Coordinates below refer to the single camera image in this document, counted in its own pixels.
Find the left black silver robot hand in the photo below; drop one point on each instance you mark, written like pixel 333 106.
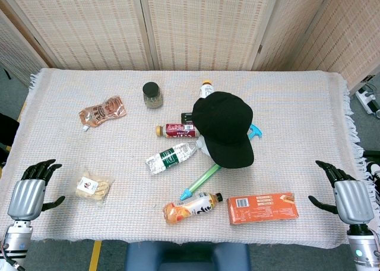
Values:
pixel 27 198

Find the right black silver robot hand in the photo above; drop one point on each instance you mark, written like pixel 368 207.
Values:
pixel 354 198

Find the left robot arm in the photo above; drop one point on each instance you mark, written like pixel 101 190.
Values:
pixel 15 241

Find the white mannequin head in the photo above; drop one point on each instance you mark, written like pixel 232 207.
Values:
pixel 203 147

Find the black white shoe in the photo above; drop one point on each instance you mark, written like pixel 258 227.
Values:
pixel 373 176

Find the clear bag of biscuits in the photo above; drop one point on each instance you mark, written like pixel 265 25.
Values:
pixel 93 187

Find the orange cardboard box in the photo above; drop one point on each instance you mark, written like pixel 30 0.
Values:
pixel 262 208

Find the white power strip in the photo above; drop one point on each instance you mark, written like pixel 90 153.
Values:
pixel 368 100

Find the orange sauce pouch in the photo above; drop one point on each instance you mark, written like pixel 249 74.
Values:
pixel 102 112

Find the woven folding screen panel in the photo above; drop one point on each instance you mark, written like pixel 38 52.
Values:
pixel 16 51
pixel 80 24
pixel 285 27
pixel 347 33
pixel 207 24

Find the clear water bottle green label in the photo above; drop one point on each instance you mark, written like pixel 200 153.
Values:
pixel 170 158

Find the green blue toy water gun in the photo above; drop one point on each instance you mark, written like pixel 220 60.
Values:
pixel 202 179

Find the glass jar black lid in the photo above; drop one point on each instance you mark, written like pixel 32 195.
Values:
pixel 152 95

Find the orange juice bottle black cap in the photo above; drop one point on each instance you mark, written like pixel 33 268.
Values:
pixel 190 208

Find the red label drink bottle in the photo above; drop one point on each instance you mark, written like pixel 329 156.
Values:
pixel 178 130

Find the white woven fringed tablecloth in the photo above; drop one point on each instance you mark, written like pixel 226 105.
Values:
pixel 190 155

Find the blue padded chair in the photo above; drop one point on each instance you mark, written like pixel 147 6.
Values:
pixel 187 257

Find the small black rectangular device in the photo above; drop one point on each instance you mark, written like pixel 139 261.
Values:
pixel 187 117

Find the white bottle yellow cap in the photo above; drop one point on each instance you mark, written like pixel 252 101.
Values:
pixel 207 89

